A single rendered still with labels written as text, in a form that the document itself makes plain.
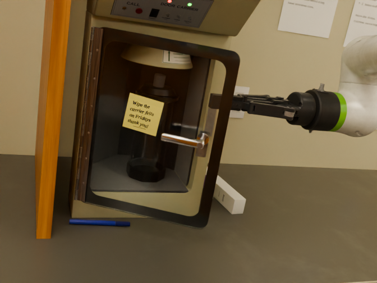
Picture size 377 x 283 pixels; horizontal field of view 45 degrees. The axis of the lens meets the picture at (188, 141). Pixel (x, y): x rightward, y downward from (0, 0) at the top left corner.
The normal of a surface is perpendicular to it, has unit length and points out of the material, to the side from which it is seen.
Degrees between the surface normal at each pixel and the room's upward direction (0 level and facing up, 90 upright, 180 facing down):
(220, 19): 135
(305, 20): 90
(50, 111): 90
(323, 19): 90
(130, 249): 0
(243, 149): 90
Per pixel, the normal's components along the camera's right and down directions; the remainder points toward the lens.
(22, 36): 0.31, 0.33
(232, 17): 0.10, 0.90
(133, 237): 0.17, -0.94
